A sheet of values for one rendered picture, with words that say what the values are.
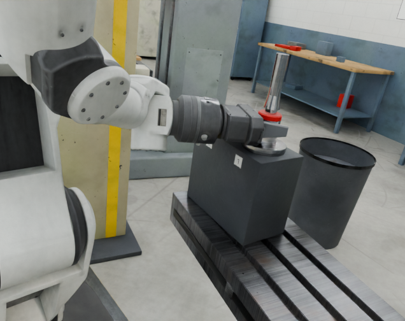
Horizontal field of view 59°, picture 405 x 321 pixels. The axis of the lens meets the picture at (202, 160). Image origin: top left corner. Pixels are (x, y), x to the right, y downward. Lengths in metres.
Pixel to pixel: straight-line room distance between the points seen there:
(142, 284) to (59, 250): 1.42
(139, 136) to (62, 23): 0.33
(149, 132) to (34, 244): 0.25
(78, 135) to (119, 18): 0.59
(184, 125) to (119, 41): 1.21
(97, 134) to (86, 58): 1.55
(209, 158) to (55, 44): 0.50
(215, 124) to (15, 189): 0.33
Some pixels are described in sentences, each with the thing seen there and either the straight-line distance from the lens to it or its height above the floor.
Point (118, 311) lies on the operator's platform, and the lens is 1.31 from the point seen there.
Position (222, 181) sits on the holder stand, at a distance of 0.76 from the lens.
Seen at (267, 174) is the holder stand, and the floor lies 1.09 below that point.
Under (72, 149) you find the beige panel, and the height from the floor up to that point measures 0.61.
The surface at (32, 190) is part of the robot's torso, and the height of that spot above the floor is 1.09.
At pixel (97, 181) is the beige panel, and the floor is 0.42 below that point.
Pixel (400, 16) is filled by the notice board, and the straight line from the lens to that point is 5.80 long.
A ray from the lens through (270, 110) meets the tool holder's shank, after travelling 0.70.
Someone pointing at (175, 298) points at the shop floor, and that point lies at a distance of 1.93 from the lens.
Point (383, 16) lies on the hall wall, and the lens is 5.97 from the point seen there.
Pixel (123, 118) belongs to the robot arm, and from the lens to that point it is 0.53.
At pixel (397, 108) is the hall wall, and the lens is 5.62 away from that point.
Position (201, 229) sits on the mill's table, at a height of 0.93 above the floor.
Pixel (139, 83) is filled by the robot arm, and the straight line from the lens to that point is 0.59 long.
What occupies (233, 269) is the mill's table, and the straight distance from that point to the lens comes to 0.69.
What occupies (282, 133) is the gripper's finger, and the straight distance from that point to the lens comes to 0.70.
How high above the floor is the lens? 1.36
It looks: 23 degrees down
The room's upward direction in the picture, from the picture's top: 9 degrees clockwise
